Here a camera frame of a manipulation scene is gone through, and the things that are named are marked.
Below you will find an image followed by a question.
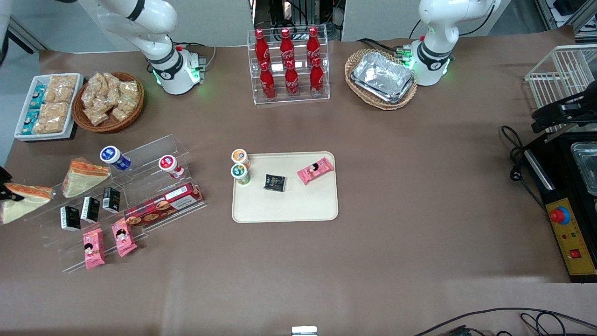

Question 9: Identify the blue lid yogurt cup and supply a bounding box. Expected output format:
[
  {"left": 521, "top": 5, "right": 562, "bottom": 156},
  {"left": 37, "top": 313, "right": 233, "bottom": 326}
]
[{"left": 100, "top": 146, "right": 132, "bottom": 171}]

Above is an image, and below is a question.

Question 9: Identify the steel food container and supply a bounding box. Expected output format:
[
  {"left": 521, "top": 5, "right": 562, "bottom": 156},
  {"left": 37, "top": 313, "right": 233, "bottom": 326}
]
[{"left": 571, "top": 142, "right": 597, "bottom": 197}]

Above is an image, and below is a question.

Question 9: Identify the wicker basket with foil trays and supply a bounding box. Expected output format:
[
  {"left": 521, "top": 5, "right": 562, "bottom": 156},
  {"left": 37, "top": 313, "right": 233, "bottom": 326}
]
[{"left": 345, "top": 49, "right": 418, "bottom": 111}]

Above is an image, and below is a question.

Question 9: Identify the green lid yogurt cup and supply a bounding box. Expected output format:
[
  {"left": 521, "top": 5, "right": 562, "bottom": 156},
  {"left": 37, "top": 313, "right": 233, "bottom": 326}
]
[{"left": 230, "top": 163, "right": 251, "bottom": 186}]

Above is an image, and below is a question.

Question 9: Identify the red cola bottle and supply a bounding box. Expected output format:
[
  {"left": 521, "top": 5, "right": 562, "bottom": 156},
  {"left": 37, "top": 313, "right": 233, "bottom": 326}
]
[
  {"left": 280, "top": 28, "right": 295, "bottom": 63},
  {"left": 285, "top": 60, "right": 300, "bottom": 98},
  {"left": 306, "top": 27, "right": 321, "bottom": 61},
  {"left": 260, "top": 61, "right": 277, "bottom": 100},
  {"left": 310, "top": 57, "right": 325, "bottom": 96},
  {"left": 254, "top": 29, "right": 271, "bottom": 66}
]

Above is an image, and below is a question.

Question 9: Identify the looped black floor cable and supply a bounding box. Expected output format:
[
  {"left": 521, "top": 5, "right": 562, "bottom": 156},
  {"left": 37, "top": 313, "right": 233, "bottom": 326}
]
[{"left": 520, "top": 312, "right": 597, "bottom": 336}]

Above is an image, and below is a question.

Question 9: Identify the stack of foil trays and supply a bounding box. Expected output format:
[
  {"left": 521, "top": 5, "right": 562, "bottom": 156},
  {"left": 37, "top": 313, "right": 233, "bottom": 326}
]
[{"left": 350, "top": 51, "right": 416, "bottom": 104}]

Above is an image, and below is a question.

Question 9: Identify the red lid yogurt cup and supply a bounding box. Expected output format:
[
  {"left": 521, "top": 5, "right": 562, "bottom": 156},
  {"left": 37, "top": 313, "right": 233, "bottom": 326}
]
[{"left": 158, "top": 155, "right": 185, "bottom": 180}]

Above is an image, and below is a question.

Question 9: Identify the cream plastic serving tray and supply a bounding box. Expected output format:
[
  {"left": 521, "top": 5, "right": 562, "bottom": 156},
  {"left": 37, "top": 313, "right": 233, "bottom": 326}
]
[{"left": 232, "top": 151, "right": 339, "bottom": 224}]

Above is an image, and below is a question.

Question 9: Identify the white rectangular snack bin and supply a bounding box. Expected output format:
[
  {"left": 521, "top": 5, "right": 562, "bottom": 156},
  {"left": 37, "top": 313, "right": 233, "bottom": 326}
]
[{"left": 14, "top": 73, "right": 85, "bottom": 142}]

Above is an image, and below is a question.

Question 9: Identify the brown wicker snack basket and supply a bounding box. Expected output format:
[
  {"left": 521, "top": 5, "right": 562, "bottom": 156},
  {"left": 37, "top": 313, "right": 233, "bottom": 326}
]
[{"left": 72, "top": 72, "right": 145, "bottom": 133}]

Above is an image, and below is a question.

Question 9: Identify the clear acrylic tiered display stand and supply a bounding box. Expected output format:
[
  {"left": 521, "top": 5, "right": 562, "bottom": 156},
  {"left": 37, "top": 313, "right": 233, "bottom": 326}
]
[{"left": 23, "top": 134, "right": 206, "bottom": 273}]

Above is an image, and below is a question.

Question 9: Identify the black cable bundle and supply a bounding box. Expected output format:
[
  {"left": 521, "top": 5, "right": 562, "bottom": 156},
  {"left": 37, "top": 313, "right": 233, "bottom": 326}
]
[{"left": 356, "top": 37, "right": 411, "bottom": 56}]

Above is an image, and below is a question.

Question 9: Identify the small black carton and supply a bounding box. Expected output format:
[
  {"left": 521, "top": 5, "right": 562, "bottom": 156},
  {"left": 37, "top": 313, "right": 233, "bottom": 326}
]
[
  {"left": 102, "top": 187, "right": 121, "bottom": 213},
  {"left": 81, "top": 196, "right": 100, "bottom": 223},
  {"left": 60, "top": 206, "right": 81, "bottom": 232}
]

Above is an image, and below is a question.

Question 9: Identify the clear bag of crackers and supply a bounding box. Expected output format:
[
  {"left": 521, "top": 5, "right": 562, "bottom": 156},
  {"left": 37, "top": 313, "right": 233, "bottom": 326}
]
[
  {"left": 82, "top": 77, "right": 104, "bottom": 108},
  {"left": 119, "top": 80, "right": 140, "bottom": 101},
  {"left": 111, "top": 96, "right": 136, "bottom": 122},
  {"left": 93, "top": 72, "right": 121, "bottom": 101},
  {"left": 86, "top": 106, "right": 110, "bottom": 126}
]

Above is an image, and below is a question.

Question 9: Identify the metal frame shelf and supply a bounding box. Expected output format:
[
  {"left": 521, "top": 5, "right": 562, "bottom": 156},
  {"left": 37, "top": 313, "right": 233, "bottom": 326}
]
[{"left": 535, "top": 0, "right": 597, "bottom": 39}]

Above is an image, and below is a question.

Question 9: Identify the red emergency stop button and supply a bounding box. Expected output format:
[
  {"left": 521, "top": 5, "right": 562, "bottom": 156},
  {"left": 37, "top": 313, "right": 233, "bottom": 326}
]
[{"left": 549, "top": 205, "right": 571, "bottom": 225}]

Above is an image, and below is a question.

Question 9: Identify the red cookie box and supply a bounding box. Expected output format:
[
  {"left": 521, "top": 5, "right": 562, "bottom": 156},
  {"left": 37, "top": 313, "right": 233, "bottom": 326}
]
[{"left": 125, "top": 182, "right": 205, "bottom": 228}]

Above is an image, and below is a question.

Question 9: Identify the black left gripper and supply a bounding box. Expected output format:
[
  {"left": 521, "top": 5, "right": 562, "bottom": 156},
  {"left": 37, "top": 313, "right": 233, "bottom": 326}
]
[{"left": 532, "top": 90, "right": 597, "bottom": 134}]

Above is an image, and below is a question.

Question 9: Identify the black equipment rack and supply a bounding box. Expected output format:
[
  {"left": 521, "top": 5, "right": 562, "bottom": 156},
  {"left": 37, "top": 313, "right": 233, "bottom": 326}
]
[{"left": 252, "top": 0, "right": 346, "bottom": 41}]

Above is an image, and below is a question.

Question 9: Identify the flat pack of crackers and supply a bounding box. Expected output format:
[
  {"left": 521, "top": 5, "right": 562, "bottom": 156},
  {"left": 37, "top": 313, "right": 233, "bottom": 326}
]
[
  {"left": 44, "top": 89, "right": 71, "bottom": 105},
  {"left": 49, "top": 75, "right": 78, "bottom": 92},
  {"left": 40, "top": 103, "right": 70, "bottom": 120},
  {"left": 34, "top": 118, "right": 66, "bottom": 135}
]

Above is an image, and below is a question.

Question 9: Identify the clear acrylic bottle rack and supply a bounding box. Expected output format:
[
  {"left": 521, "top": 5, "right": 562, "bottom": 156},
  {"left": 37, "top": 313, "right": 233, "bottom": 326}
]
[{"left": 247, "top": 25, "right": 331, "bottom": 105}]

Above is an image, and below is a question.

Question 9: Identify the silver bar handle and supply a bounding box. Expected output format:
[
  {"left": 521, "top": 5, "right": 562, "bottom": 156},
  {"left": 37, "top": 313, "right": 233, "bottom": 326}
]
[{"left": 524, "top": 149, "right": 555, "bottom": 191}]

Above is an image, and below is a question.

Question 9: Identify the grey cable at arm base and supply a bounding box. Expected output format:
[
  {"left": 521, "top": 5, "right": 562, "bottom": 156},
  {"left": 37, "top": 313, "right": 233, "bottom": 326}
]
[{"left": 198, "top": 46, "right": 218, "bottom": 70}]

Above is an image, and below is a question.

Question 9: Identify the black sealing machine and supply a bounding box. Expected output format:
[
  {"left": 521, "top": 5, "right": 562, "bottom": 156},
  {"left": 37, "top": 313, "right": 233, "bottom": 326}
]
[{"left": 522, "top": 130, "right": 597, "bottom": 283}]

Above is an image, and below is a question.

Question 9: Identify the white wire rack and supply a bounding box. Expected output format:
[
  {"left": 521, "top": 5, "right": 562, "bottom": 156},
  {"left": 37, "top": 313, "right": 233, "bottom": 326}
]
[{"left": 525, "top": 44, "right": 597, "bottom": 134}]

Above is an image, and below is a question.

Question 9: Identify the black power cable with plug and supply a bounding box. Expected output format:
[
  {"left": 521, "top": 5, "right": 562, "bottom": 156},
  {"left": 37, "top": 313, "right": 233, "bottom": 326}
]
[{"left": 500, "top": 125, "right": 547, "bottom": 211}]

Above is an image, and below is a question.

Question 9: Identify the triangular sandwich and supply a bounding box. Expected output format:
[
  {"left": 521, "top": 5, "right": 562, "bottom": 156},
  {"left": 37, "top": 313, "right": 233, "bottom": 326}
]
[
  {"left": 0, "top": 183, "right": 55, "bottom": 225},
  {"left": 62, "top": 158, "right": 111, "bottom": 198}
]

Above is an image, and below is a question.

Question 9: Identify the pink snack pack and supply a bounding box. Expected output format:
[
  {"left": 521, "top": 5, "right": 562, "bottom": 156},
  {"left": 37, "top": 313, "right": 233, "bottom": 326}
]
[
  {"left": 297, "top": 157, "right": 334, "bottom": 186},
  {"left": 111, "top": 218, "right": 138, "bottom": 258},
  {"left": 83, "top": 227, "right": 106, "bottom": 271}
]

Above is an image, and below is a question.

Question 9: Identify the long black floor cable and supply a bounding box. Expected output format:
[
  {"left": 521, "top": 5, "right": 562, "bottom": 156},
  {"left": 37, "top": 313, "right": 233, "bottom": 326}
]
[{"left": 413, "top": 307, "right": 597, "bottom": 336}]

